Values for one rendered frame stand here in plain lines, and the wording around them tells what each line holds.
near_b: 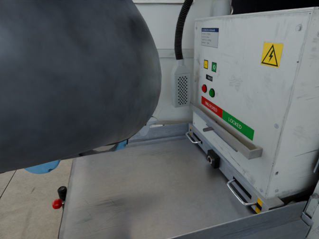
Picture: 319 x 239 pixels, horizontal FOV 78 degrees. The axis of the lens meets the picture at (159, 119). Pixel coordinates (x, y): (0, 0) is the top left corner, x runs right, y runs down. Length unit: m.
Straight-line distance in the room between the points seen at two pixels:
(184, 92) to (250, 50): 0.35
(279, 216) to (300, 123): 0.28
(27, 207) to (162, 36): 1.70
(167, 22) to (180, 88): 0.34
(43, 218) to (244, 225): 1.58
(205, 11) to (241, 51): 0.46
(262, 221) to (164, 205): 0.28
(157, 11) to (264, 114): 0.67
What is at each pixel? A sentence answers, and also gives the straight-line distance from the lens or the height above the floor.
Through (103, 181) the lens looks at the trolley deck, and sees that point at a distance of 0.78.
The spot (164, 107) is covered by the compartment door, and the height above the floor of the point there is 0.93.
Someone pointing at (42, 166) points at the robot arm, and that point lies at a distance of 0.48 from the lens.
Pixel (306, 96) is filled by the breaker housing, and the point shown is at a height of 1.20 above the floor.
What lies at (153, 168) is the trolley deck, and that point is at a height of 0.82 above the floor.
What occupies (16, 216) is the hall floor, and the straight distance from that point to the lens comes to 2.03.
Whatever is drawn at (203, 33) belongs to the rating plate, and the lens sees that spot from 0.80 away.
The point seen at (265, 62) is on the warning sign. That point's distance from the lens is 0.55.
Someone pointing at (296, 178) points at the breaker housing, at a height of 0.95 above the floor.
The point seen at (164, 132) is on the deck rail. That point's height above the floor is 0.85.
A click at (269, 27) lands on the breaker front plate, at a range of 0.54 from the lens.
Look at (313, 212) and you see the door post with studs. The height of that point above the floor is 0.87.
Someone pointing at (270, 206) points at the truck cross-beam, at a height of 0.90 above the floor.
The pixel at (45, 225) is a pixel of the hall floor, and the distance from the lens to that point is 1.87.
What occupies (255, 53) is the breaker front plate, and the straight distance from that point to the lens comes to 0.57.
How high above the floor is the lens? 1.33
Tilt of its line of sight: 25 degrees down
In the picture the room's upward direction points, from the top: straight up
